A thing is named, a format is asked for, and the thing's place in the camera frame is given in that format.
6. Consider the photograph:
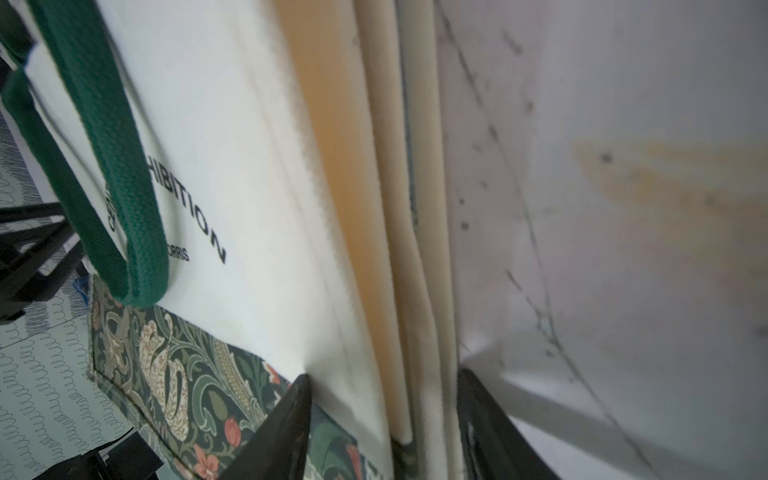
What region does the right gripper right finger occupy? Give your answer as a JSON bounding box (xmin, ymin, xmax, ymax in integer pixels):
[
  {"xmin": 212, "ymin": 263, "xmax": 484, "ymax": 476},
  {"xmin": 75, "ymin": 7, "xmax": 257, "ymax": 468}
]
[{"xmin": 457, "ymin": 369, "xmax": 559, "ymax": 480}]

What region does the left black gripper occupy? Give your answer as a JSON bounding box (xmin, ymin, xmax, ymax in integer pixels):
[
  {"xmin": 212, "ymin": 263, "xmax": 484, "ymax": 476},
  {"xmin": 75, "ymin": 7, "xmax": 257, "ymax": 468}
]
[{"xmin": 1, "ymin": 219, "xmax": 85, "ymax": 324}]

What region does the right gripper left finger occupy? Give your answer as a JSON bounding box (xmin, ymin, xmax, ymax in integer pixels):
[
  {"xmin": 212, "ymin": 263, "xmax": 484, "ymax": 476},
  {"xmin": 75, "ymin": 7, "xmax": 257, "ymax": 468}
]
[{"xmin": 220, "ymin": 374, "xmax": 312, "ymax": 480}]

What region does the green handled floral tote bag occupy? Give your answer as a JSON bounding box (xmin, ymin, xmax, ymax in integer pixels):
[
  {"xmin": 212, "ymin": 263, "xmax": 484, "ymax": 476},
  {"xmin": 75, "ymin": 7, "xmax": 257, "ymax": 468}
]
[{"xmin": 1, "ymin": 1, "xmax": 464, "ymax": 479}]

